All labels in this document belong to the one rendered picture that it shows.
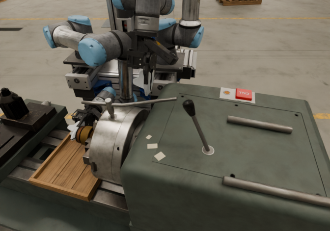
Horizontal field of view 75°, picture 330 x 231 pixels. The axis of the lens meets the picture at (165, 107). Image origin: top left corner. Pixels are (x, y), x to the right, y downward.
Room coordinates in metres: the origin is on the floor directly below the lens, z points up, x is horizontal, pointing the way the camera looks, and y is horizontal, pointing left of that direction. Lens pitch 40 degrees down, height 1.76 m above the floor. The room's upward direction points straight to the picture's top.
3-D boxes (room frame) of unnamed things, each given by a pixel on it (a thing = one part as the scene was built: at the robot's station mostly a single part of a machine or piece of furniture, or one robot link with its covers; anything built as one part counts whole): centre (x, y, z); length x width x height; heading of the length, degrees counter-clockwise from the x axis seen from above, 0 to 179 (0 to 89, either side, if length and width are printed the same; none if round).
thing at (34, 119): (0.84, 0.75, 1.00); 0.20 x 0.10 x 0.05; 74
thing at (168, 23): (1.18, -0.01, 1.33); 0.13 x 0.12 x 0.14; 67
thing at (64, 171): (0.66, 0.42, 0.88); 0.36 x 0.30 x 0.04; 164
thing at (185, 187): (0.50, -0.21, 1.06); 0.59 x 0.48 x 0.39; 74
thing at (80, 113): (0.76, 0.37, 1.08); 0.12 x 0.09 x 0.08; 162
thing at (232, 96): (0.69, -0.29, 1.23); 0.13 x 0.08 x 0.06; 74
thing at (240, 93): (0.68, -0.31, 1.26); 0.06 x 0.06 x 0.02; 74
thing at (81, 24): (1.25, 0.49, 1.33); 0.13 x 0.12 x 0.14; 136
